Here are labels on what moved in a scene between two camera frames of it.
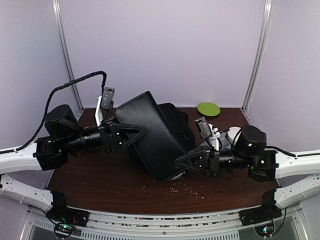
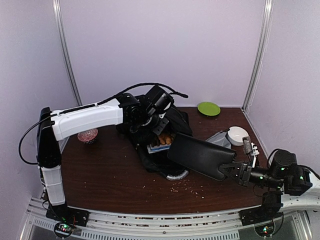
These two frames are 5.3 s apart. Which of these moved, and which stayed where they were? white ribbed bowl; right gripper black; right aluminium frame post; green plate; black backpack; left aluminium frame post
Moved: black backpack; right gripper black
Stayed: white ribbed bowl; left aluminium frame post; green plate; right aluminium frame post
